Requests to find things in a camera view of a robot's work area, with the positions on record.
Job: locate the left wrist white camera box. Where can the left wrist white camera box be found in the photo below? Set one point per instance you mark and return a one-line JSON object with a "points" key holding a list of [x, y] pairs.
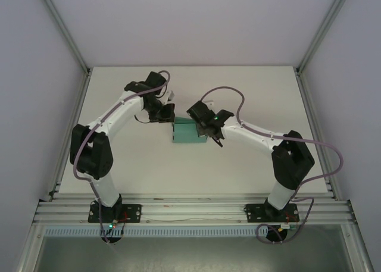
{"points": [[170, 96]]}

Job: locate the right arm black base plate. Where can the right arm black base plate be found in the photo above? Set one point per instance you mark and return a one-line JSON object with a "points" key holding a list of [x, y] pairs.
{"points": [[253, 212]]}

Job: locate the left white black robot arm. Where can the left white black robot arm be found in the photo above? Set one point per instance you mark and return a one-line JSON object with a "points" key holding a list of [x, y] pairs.
{"points": [[107, 191]]}

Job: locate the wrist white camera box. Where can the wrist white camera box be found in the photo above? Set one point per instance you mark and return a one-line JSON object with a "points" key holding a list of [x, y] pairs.
{"points": [[170, 96], [209, 102]]}

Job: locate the aluminium corner post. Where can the aluminium corner post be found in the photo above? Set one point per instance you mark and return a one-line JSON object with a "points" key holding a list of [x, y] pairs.
{"points": [[324, 28], [64, 31]]}

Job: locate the aluminium side rail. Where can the aluminium side rail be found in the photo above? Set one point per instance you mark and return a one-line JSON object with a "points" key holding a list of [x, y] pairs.
{"points": [[70, 135], [317, 120]]}

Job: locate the small white yellow connector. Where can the small white yellow connector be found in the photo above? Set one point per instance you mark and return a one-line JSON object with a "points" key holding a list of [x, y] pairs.
{"points": [[285, 226]]}

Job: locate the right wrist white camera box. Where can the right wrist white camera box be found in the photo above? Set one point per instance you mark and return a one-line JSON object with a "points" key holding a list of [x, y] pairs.
{"points": [[209, 102]]}

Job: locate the grey metal sheet panel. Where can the grey metal sheet panel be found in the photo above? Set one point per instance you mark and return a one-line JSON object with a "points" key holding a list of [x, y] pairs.
{"points": [[193, 254]]}

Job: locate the wide aluminium frame rail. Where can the wide aluminium frame rail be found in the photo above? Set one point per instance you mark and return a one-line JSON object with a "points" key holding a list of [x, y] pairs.
{"points": [[193, 206]]}

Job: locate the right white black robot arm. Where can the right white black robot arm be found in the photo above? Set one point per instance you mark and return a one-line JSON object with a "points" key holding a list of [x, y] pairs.
{"points": [[281, 191]]}

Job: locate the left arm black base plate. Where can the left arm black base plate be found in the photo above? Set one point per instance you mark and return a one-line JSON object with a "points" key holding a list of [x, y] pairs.
{"points": [[134, 212]]}

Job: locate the teal paper box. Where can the teal paper box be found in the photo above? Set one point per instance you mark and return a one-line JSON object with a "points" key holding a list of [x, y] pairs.
{"points": [[184, 133]]}

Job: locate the small LED circuit board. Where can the small LED circuit board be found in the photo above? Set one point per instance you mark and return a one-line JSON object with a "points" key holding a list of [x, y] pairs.
{"points": [[112, 225]]}

